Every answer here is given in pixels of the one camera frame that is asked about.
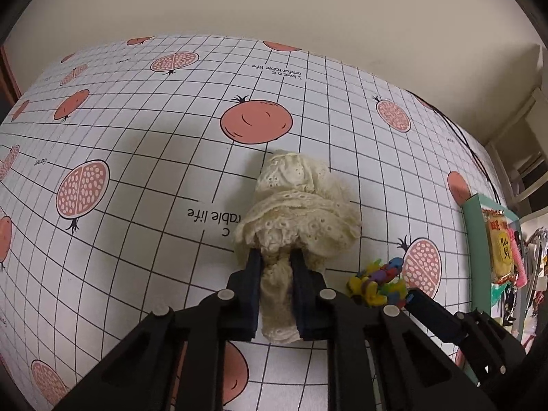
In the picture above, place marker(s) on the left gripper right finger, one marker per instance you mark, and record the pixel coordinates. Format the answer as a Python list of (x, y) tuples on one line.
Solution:
[(377, 357)]

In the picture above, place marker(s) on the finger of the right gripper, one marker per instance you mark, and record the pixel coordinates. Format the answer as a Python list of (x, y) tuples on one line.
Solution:
[(489, 350)]

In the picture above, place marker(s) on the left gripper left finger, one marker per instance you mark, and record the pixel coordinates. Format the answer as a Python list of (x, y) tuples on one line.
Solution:
[(174, 360)]

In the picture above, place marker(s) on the black gold action figure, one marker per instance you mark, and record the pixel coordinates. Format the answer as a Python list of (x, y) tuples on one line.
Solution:
[(509, 302)]

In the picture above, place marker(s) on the colourful block puzzle toy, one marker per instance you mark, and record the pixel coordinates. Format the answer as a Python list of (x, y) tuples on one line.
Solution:
[(379, 285)]

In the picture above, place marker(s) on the yellow rice cracker packet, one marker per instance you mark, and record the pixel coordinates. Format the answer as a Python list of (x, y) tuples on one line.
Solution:
[(499, 244)]

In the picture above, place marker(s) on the cream lace cloth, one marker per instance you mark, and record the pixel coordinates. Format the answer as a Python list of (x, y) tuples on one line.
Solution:
[(298, 204)]

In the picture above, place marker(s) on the teal white tray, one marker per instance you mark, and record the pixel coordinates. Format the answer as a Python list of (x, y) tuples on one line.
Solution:
[(486, 296)]

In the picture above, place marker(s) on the pomegranate grid tablecloth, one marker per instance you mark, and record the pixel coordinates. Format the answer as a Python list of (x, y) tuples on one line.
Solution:
[(126, 168)]

